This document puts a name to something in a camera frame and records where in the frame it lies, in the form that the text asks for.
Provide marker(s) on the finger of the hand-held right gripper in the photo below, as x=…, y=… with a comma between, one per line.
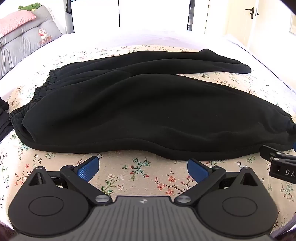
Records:
x=268, y=151

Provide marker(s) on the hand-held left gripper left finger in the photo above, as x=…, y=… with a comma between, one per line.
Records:
x=87, y=167

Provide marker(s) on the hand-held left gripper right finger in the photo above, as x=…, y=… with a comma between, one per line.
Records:
x=196, y=168

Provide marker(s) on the black pants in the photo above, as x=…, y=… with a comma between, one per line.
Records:
x=148, y=109

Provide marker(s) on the floral printed blanket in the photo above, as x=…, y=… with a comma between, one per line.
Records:
x=138, y=171

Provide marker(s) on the folded black clothes stack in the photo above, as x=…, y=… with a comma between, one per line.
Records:
x=4, y=115

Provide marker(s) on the lavender bed sheet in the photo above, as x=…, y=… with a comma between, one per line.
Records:
x=254, y=46

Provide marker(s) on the grey cushion with bear print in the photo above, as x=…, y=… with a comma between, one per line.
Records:
x=25, y=44

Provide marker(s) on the cream door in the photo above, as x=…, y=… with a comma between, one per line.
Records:
x=231, y=16

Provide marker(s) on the wardrobe with sliding doors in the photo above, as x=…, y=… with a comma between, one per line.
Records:
x=129, y=14

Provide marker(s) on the pink pillow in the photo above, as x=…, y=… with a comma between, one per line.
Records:
x=13, y=22

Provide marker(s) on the green plush toy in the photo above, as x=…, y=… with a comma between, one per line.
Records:
x=29, y=6

